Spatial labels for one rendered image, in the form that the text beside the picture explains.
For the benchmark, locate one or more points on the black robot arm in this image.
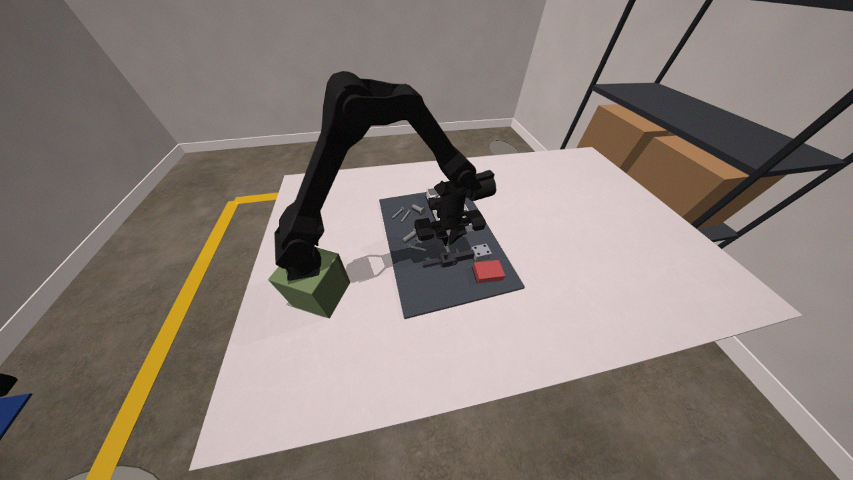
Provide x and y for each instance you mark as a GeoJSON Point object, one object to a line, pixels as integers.
{"type": "Point", "coordinates": [351, 106]}

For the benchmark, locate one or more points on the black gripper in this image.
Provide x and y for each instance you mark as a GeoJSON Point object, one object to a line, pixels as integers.
{"type": "Point", "coordinates": [449, 220]}

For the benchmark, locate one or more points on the dark grey clevis fork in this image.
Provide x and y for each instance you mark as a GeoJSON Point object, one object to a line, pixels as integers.
{"type": "Point", "coordinates": [443, 260]}

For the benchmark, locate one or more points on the red rectangular block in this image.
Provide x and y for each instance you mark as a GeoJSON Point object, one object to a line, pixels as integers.
{"type": "Point", "coordinates": [488, 271]}

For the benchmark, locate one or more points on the dark grey flat bar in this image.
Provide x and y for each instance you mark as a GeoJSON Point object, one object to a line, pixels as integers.
{"type": "Point", "coordinates": [461, 256]}

